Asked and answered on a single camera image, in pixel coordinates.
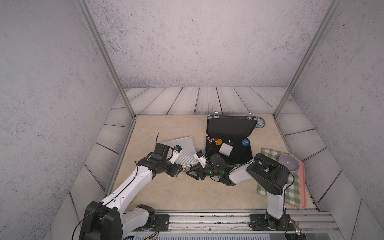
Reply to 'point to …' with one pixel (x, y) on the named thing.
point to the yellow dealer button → (219, 142)
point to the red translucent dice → (210, 139)
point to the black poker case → (228, 136)
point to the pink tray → (302, 184)
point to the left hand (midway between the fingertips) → (179, 166)
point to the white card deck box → (225, 149)
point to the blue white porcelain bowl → (260, 123)
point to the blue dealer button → (245, 142)
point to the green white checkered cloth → (293, 194)
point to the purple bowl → (290, 162)
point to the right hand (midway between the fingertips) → (189, 172)
